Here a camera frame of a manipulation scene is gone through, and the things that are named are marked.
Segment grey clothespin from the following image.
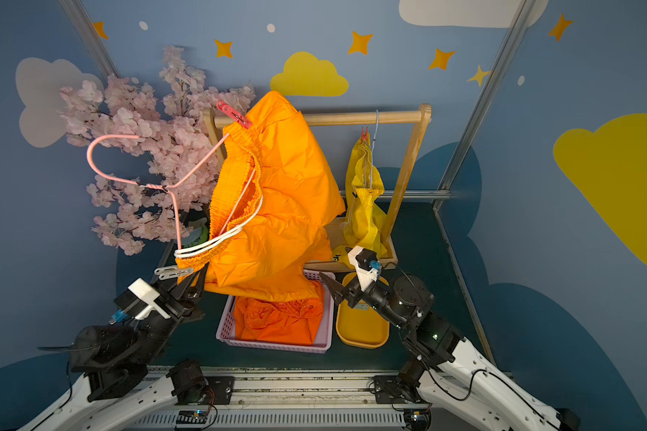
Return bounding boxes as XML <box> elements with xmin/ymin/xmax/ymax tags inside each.
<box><xmin>154</xmin><ymin>265</ymin><xmax>194</xmax><ymax>280</ymax></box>

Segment dark orange shorts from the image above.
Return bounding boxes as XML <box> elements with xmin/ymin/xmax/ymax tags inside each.
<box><xmin>233</xmin><ymin>281</ymin><xmax>325</xmax><ymax>346</ymax></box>

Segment light orange shorts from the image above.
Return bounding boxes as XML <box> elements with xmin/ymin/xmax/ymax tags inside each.
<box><xmin>175</xmin><ymin>91</ymin><xmax>345</xmax><ymax>303</ymax></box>

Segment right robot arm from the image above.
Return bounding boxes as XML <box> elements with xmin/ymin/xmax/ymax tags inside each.
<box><xmin>321</xmin><ymin>275</ymin><xmax>581</xmax><ymax>430</ymax></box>

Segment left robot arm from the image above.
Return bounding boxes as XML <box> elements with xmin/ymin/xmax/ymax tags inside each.
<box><xmin>24</xmin><ymin>267</ymin><xmax>214</xmax><ymax>430</ymax></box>

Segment yellow shorts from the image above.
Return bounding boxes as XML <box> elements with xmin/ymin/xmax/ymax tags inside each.
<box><xmin>332</xmin><ymin>139</ymin><xmax>388</xmax><ymax>269</ymax></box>

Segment yellow plastic tray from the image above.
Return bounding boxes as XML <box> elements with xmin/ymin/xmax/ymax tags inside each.
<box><xmin>335</xmin><ymin>300</ymin><xmax>390</xmax><ymax>349</ymax></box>

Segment pink plastic basket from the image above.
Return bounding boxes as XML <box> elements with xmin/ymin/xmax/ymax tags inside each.
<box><xmin>216</xmin><ymin>270</ymin><xmax>334</xmax><ymax>354</ymax></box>

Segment pink cherry blossom tree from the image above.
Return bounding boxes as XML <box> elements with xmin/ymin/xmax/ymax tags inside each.
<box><xmin>59</xmin><ymin>46</ymin><xmax>256</xmax><ymax>256</ymax></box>

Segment wooden clothes rack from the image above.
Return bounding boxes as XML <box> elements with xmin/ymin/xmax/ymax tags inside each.
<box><xmin>202</xmin><ymin>103</ymin><xmax>433</xmax><ymax>273</ymax></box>

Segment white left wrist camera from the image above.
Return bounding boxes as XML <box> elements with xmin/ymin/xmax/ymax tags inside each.
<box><xmin>109</xmin><ymin>278</ymin><xmax>171</xmax><ymax>325</ymax></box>

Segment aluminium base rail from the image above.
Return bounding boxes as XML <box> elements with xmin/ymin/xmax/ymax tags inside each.
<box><xmin>99</xmin><ymin>365</ymin><xmax>529</xmax><ymax>431</ymax></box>

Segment light blue wire hanger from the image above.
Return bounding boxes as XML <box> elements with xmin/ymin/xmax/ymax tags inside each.
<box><xmin>366</xmin><ymin>110</ymin><xmax>380</xmax><ymax>189</ymax></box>

